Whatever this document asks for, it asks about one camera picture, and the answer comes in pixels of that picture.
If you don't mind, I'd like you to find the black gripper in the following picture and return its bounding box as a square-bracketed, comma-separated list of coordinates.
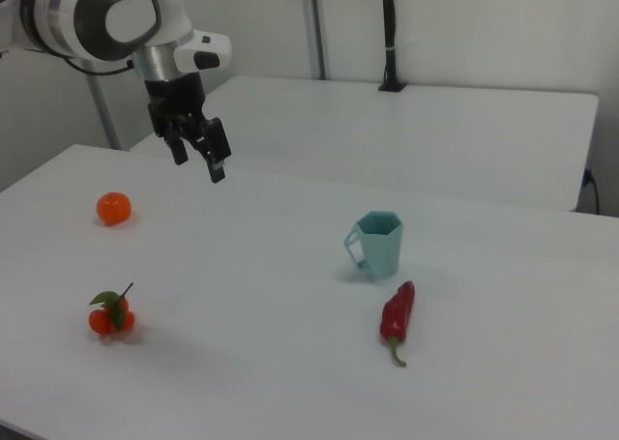
[143, 72, 231, 185]

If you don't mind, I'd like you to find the teal hexagonal mug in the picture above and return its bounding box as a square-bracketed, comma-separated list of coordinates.
[343, 211, 404, 280]

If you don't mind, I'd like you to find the single orange mandarin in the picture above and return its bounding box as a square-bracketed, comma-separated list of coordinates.
[96, 191, 133, 226]

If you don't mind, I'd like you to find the mandarin cluster with leaves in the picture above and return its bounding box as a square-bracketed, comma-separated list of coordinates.
[88, 281, 136, 336]

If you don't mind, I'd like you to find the black pole with base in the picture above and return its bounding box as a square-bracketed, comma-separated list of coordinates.
[377, 0, 406, 93]

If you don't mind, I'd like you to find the red chili pepper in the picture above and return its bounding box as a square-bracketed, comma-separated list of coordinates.
[379, 280, 416, 367]

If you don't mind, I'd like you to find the grey partition corner post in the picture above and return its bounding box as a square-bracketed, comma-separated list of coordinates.
[85, 70, 122, 151]

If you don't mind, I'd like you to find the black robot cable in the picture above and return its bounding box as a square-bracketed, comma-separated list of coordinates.
[61, 56, 134, 77]

